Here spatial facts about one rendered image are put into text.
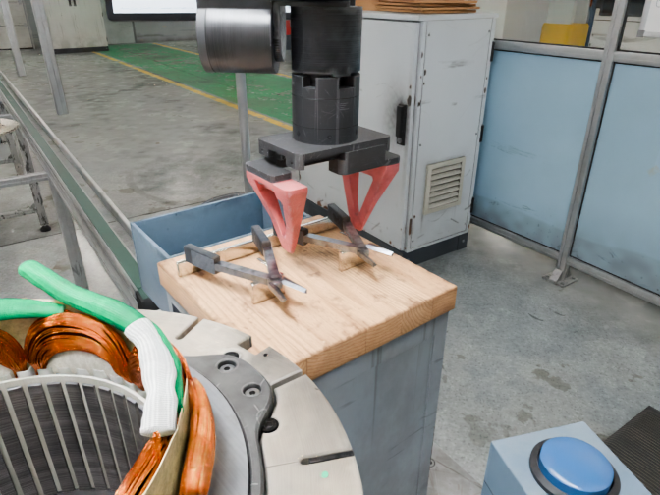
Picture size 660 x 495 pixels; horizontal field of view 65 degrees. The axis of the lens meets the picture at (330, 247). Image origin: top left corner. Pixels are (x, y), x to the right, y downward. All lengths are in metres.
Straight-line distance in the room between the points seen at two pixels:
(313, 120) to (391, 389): 0.24
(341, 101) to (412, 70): 1.95
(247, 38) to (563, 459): 0.36
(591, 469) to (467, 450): 1.45
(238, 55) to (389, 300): 0.23
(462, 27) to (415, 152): 0.57
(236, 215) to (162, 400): 0.46
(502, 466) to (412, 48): 2.13
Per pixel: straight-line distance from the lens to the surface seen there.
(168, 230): 0.62
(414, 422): 0.53
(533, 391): 2.07
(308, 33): 0.43
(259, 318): 0.41
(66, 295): 0.30
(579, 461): 0.36
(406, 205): 2.54
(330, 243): 0.47
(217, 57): 0.44
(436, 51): 2.44
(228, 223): 0.65
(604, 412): 2.08
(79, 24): 13.80
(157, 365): 0.22
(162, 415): 0.21
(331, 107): 0.43
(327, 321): 0.40
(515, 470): 0.36
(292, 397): 0.29
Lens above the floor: 1.29
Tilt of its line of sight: 26 degrees down
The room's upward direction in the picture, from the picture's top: straight up
